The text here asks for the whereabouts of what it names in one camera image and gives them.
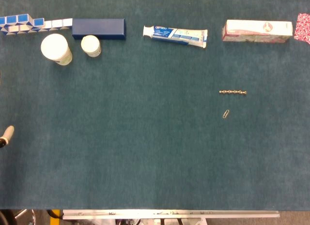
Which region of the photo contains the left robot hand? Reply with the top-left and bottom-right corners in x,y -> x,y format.
0,125 -> 15,149

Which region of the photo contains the small metal chain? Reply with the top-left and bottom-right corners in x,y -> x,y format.
219,90 -> 248,95

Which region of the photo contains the large white paper cup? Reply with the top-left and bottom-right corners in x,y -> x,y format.
40,33 -> 73,66

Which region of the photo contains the blue white snake puzzle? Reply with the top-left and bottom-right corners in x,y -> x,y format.
0,14 -> 73,36

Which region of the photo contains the small white jar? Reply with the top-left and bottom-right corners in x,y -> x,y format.
80,35 -> 102,58

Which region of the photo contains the dark blue rectangular box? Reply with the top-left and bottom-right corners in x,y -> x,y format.
72,18 -> 126,40

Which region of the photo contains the blue white toothpaste tube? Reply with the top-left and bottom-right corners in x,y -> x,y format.
142,25 -> 208,49

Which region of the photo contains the pink white toothpaste carton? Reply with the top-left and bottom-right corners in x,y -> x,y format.
222,19 -> 294,43

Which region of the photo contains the red white patterned cloth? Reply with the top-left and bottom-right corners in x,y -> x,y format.
293,13 -> 310,45

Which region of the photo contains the aluminium table edge rail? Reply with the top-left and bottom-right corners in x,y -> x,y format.
62,209 -> 280,220

